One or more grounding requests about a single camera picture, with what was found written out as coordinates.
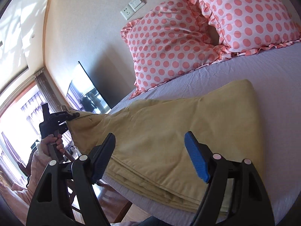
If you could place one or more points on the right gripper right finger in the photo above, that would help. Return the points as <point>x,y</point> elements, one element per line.
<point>249,201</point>

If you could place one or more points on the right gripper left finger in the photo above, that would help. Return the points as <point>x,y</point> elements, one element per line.
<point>51,204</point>

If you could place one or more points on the khaki tan pants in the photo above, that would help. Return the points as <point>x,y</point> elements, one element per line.
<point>150,157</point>

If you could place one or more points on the person's left hand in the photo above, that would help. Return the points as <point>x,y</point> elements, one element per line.
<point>51,140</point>

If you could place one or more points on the dark window curtain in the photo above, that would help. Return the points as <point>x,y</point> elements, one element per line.
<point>49,91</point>

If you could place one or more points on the black flat television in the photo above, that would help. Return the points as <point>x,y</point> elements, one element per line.
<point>98,89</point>

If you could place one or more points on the lavender bed sheet mattress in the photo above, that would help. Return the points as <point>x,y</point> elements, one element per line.
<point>275,77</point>

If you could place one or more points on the left pink polka-dot pillow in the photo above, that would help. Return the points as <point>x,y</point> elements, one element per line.
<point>171,40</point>

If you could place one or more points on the pink polka-dot pillow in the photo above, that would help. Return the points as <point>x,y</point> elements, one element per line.
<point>247,26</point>
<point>171,40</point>

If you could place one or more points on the right pink polka-dot pillow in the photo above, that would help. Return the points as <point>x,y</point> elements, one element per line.
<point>247,26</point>

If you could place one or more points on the white wall socket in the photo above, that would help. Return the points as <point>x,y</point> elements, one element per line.
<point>127,12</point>

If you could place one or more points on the white wall switch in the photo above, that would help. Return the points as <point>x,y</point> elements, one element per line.
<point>136,4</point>

